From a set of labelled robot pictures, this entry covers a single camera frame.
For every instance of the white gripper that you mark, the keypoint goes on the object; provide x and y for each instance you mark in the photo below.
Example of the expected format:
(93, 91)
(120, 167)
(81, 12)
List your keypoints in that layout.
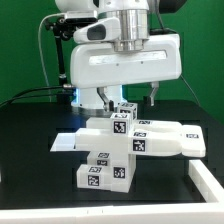
(98, 66)

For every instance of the white tagged nut cube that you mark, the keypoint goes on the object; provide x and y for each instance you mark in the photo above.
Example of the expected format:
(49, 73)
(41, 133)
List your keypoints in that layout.
(128, 107)
(120, 123)

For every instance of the white chair back frame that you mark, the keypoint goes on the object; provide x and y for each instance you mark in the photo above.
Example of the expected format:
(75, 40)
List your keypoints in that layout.
(145, 137)

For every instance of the white chair seat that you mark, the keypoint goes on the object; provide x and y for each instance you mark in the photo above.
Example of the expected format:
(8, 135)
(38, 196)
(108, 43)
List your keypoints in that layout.
(122, 171)

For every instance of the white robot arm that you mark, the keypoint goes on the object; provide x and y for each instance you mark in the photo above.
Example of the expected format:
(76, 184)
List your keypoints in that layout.
(116, 47)

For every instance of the white base tag plate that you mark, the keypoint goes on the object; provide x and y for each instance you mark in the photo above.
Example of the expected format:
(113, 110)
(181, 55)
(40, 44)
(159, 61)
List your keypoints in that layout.
(64, 142)

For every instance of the white U-shaped fence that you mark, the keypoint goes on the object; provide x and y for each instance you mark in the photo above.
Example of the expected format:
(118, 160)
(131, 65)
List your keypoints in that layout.
(210, 212)

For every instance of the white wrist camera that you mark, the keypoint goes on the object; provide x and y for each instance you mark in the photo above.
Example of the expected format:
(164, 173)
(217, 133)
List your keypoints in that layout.
(107, 29)

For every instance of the black camera stand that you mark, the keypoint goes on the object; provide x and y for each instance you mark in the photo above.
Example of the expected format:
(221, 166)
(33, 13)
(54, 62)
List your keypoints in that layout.
(62, 31)

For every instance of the silver camera on stand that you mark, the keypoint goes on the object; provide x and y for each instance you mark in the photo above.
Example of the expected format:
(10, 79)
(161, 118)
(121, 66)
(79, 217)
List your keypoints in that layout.
(80, 16)

